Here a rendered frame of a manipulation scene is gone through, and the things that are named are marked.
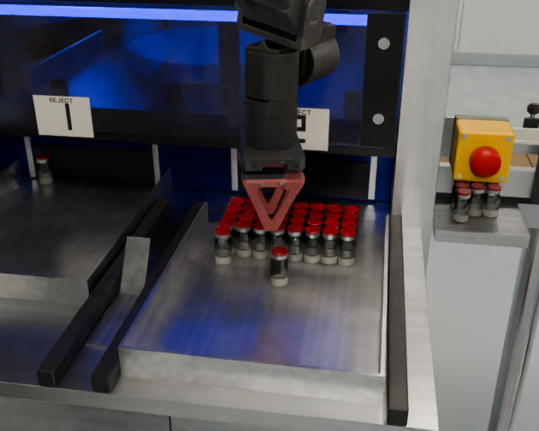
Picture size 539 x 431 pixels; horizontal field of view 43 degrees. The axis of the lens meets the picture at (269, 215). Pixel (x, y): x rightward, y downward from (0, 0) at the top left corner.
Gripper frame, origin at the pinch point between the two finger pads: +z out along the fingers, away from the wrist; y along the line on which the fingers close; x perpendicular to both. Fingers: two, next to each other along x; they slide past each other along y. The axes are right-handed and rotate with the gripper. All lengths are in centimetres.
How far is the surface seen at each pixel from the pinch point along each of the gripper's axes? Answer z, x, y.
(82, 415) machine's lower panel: 53, 31, 27
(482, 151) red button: -4.1, -28.3, 8.4
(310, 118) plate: -6.2, -7.1, 16.7
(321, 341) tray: 9.3, -4.7, -12.1
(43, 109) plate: -5.0, 30.5, 26.2
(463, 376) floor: 97, -67, 82
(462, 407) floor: 97, -62, 70
